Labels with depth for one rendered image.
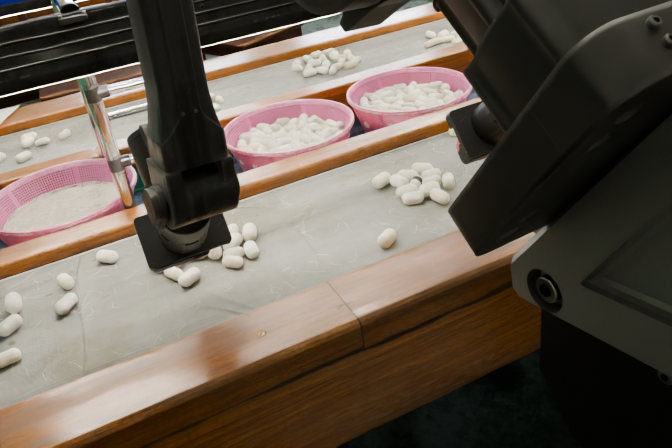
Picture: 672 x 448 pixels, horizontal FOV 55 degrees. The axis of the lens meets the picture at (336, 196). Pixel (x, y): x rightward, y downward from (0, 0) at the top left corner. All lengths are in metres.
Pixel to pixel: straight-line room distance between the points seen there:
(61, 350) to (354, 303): 0.37
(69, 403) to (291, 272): 0.32
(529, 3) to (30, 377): 0.79
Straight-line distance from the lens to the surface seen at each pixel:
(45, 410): 0.79
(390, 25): 1.94
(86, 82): 1.06
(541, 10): 0.18
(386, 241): 0.91
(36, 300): 1.02
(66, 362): 0.88
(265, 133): 1.36
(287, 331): 0.77
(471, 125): 0.83
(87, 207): 1.24
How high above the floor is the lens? 1.26
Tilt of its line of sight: 29 degrees down
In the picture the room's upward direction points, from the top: 8 degrees counter-clockwise
